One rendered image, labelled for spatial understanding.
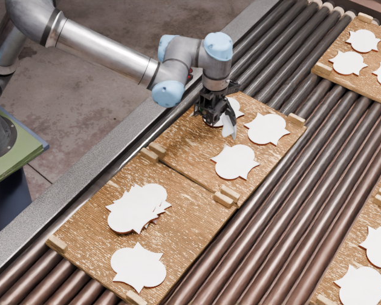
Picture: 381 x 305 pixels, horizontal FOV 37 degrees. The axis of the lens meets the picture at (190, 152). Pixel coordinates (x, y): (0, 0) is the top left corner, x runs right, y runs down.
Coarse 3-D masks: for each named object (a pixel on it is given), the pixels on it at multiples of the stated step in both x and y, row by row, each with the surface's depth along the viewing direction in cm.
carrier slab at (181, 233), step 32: (192, 192) 164; (64, 224) 154; (96, 224) 155; (160, 224) 156; (192, 224) 157; (64, 256) 148; (96, 256) 148; (192, 256) 150; (128, 288) 143; (160, 288) 143
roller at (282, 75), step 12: (336, 12) 231; (324, 24) 225; (312, 36) 219; (300, 48) 214; (312, 48) 217; (288, 60) 210; (300, 60) 211; (288, 72) 205; (276, 84) 200; (264, 96) 195; (84, 288) 144; (96, 288) 144; (84, 300) 142
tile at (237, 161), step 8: (224, 144) 176; (224, 152) 173; (232, 152) 174; (240, 152) 174; (248, 152) 174; (216, 160) 171; (224, 160) 171; (232, 160) 171; (240, 160) 172; (248, 160) 172; (216, 168) 169; (224, 168) 169; (232, 168) 169; (240, 168) 170; (248, 168) 170; (224, 176) 167; (232, 176) 167; (240, 176) 168
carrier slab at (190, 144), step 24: (240, 96) 192; (192, 120) 183; (240, 120) 184; (288, 120) 186; (168, 144) 176; (192, 144) 176; (216, 144) 177; (240, 144) 177; (288, 144) 179; (192, 168) 170; (264, 168) 171; (240, 192) 165
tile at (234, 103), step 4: (232, 100) 189; (236, 100) 189; (232, 104) 188; (236, 104) 188; (236, 108) 187; (224, 112) 185; (236, 112) 185; (240, 112) 186; (220, 116) 184; (236, 116) 184; (240, 116) 185; (204, 120) 182; (220, 120) 182; (208, 124) 181; (216, 124) 181; (220, 124) 181
